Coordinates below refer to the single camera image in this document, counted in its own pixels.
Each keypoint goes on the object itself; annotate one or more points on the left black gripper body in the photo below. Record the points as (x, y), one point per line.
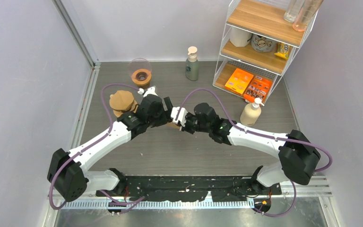
(159, 118)

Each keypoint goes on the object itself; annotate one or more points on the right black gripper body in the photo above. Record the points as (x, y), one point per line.
(192, 125)

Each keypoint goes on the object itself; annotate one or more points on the pink glass dripper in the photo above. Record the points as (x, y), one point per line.
(139, 63)

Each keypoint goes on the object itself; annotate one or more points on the small wooden ring holder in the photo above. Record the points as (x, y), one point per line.
(141, 76)

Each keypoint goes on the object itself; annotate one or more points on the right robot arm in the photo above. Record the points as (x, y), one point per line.
(296, 159)

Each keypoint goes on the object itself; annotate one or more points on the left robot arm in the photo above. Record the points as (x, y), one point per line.
(69, 171)

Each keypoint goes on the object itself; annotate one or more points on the small glass with wood band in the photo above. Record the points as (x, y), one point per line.
(145, 86)

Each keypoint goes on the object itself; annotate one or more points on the green pump bottle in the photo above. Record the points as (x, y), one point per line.
(192, 64)

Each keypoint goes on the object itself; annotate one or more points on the cream pump bottle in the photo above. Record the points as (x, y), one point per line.
(251, 112)

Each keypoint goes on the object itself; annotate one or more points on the orange box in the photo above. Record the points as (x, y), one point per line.
(239, 81)

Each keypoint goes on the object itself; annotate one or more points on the orange snack packet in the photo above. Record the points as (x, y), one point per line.
(259, 87)

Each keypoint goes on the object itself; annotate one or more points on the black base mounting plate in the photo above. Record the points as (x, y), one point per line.
(190, 188)

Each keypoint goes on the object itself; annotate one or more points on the white paper roll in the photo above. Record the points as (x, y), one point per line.
(239, 37)

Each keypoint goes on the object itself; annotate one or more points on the cartoon printed tin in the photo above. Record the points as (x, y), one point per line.
(262, 44)

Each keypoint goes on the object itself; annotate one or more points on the yellow snack bag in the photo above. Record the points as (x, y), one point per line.
(283, 51)

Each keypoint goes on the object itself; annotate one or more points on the clear glass bottle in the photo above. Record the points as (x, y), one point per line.
(293, 10)

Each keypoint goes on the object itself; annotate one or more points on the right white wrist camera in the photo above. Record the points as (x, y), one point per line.
(178, 116)

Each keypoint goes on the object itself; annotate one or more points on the aluminium frame rail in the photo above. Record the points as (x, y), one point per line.
(71, 19)

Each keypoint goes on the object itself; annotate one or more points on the white wire wooden shelf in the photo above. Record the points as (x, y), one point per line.
(263, 18)

